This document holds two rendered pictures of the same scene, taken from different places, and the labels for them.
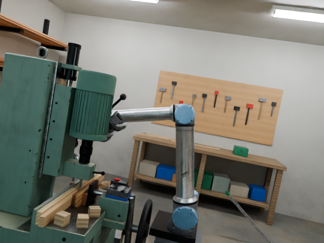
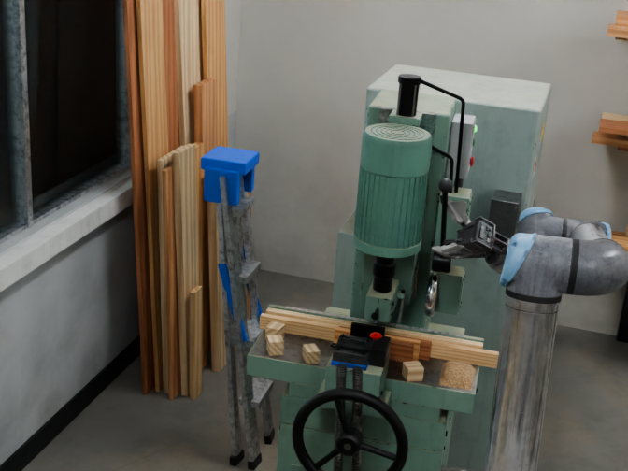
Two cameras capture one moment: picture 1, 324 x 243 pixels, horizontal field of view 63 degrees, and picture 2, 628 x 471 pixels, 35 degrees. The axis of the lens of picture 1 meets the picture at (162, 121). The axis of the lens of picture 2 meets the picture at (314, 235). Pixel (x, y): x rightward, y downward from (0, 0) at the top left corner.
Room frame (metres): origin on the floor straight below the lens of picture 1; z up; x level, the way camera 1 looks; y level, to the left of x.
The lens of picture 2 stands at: (1.32, -2.07, 2.16)
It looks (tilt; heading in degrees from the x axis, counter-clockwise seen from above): 22 degrees down; 96
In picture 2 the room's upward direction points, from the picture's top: 4 degrees clockwise
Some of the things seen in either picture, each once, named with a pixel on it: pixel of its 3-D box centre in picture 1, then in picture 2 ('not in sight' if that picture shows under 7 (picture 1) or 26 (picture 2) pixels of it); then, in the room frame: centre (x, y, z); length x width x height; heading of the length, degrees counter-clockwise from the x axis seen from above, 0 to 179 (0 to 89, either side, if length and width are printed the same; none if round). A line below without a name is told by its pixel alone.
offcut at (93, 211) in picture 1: (94, 211); (310, 353); (1.10, 0.21, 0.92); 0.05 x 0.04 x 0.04; 116
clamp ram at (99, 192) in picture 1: (98, 192); (364, 345); (1.23, 0.24, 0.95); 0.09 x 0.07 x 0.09; 174
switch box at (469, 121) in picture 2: not in sight; (461, 146); (1.43, 0.64, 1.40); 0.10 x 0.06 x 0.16; 84
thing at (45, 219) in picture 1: (80, 192); (380, 340); (1.27, 0.33, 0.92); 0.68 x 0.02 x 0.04; 174
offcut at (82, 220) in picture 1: (82, 221); (275, 345); (1.00, 0.23, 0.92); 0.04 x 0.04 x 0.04; 20
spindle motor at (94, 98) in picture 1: (93, 105); (392, 191); (1.26, 0.33, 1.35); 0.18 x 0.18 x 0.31
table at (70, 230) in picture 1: (97, 209); (362, 374); (1.23, 0.23, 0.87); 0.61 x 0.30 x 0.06; 174
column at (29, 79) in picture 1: (30, 133); (400, 221); (1.29, 0.62, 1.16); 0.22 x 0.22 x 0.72; 84
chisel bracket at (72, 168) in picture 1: (78, 170); (382, 301); (1.27, 0.35, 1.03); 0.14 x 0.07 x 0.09; 84
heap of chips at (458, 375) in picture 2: (110, 184); (458, 371); (1.48, 0.22, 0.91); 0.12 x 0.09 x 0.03; 84
